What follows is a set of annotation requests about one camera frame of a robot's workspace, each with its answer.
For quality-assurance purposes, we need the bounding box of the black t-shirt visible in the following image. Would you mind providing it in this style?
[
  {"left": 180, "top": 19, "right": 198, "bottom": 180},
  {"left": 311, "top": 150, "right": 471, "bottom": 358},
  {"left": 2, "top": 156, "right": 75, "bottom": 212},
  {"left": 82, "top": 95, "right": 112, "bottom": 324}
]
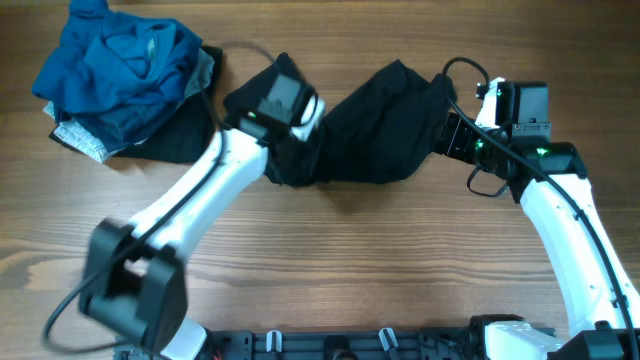
[{"left": 222, "top": 51, "right": 458, "bottom": 188}]

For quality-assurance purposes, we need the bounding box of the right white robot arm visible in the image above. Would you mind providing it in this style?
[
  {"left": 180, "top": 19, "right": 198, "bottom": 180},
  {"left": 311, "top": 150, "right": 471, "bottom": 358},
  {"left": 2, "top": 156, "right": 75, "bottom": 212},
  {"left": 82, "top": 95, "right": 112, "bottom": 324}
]
[{"left": 436, "top": 78, "right": 639, "bottom": 359}]

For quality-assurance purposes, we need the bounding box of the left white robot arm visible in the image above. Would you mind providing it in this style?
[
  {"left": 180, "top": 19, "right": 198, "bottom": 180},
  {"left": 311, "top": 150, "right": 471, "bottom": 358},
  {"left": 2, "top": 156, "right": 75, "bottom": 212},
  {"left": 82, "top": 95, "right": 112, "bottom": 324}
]
[{"left": 79, "top": 74, "right": 325, "bottom": 359}]

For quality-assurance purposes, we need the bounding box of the grey folded garment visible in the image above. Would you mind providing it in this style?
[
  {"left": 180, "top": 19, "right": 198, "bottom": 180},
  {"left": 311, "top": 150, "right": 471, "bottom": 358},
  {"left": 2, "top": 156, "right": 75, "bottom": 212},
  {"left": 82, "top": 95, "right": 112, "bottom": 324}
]
[{"left": 184, "top": 49, "right": 215, "bottom": 99}]

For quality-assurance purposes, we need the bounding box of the blue crumpled shirt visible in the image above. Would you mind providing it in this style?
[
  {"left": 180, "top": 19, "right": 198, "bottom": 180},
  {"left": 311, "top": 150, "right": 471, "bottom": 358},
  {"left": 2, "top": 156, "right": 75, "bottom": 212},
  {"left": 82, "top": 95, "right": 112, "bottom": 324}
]
[{"left": 32, "top": 0, "right": 202, "bottom": 152}]

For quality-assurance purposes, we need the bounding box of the white patterned cloth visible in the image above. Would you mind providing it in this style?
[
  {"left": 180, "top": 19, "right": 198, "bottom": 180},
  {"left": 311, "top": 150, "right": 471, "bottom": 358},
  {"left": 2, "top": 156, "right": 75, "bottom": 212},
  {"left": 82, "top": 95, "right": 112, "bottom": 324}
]
[{"left": 43, "top": 102, "right": 147, "bottom": 163}]

